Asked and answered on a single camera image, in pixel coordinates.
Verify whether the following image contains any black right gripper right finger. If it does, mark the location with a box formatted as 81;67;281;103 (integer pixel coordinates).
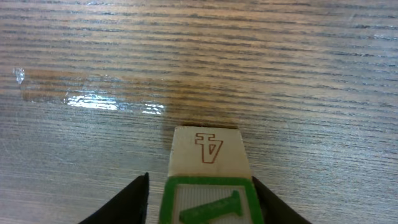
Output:
252;176;311;224

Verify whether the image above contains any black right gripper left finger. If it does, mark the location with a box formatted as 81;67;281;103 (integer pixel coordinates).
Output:
80;172;149;224

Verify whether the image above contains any green Z block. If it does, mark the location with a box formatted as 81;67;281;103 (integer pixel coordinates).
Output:
159;176;264;224

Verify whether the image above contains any white mushroom picture block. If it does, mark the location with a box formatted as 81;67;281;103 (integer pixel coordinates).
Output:
168;126;252;179

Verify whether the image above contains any clear tape strip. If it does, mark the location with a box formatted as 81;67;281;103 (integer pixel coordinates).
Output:
12;67;166;115

